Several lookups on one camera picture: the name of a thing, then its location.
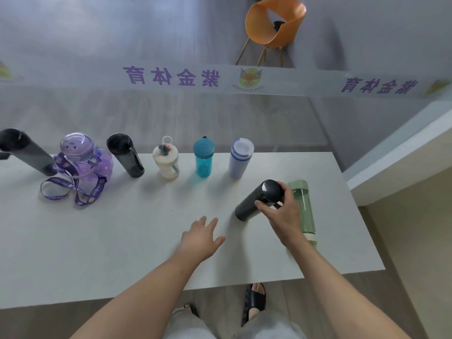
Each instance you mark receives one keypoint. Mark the person's left hand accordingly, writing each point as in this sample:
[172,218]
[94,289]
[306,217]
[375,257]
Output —
[197,243]

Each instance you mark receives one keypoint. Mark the person's right hand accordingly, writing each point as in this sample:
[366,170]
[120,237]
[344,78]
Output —
[287,218]

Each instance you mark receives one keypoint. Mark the person's left middle finger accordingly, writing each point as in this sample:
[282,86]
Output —
[201,223]

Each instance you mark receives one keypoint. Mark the person's left thumb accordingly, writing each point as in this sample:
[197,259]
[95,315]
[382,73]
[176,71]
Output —
[218,242]

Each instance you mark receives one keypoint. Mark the person's right thumb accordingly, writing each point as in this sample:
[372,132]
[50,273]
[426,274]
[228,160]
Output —
[263,207]

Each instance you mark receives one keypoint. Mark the black thermos bottle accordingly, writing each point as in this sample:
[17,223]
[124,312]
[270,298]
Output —
[249,208]

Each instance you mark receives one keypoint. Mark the person's right forearm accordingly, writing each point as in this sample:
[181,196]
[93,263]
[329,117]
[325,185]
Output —
[335,293]

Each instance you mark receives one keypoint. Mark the person's left forearm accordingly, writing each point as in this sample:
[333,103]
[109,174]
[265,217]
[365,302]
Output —
[141,300]

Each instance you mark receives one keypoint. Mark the green translucent water bottle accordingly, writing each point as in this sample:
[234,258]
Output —
[306,215]

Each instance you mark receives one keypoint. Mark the white tumbler with blue rings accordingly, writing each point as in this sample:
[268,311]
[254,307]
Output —
[238,165]

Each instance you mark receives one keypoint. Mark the teal blue water bottle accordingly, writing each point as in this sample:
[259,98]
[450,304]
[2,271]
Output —
[204,162]

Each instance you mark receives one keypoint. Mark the black sandal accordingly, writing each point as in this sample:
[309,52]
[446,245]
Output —
[192,309]
[255,301]

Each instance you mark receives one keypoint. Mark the black translucent water bottle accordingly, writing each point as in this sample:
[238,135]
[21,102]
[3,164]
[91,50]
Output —
[129,160]

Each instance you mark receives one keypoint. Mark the grey shorts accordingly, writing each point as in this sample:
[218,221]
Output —
[268,328]

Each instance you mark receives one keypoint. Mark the round purple water bottle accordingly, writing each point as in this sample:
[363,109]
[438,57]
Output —
[76,146]

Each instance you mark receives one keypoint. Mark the orange shell chair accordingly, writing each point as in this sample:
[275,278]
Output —
[257,28]

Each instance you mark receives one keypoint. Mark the small black object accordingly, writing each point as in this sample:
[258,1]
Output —
[279,26]

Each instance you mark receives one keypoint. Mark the tall dark grey bottle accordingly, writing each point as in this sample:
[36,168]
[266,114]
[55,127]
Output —
[28,151]

